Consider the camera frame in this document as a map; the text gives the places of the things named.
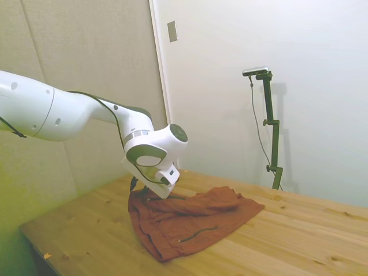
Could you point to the white door frame trim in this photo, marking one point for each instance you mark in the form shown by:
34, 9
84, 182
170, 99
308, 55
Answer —
161, 72

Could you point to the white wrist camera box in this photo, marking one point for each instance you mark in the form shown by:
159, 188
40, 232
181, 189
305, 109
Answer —
169, 174

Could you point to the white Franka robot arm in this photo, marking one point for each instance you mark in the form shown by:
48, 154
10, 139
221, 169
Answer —
28, 109

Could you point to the grey exterior camera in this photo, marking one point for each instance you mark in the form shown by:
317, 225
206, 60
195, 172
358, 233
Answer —
256, 71

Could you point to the grey wall switch plate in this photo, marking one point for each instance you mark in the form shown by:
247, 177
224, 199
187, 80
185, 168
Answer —
172, 31

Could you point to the small orange scrap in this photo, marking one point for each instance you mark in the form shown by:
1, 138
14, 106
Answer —
46, 255

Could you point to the rust red shorts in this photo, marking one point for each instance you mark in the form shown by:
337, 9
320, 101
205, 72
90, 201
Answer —
201, 224

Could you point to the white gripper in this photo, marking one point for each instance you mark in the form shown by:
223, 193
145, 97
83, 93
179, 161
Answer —
152, 184

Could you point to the dark green camera stand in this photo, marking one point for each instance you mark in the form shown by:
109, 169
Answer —
271, 123

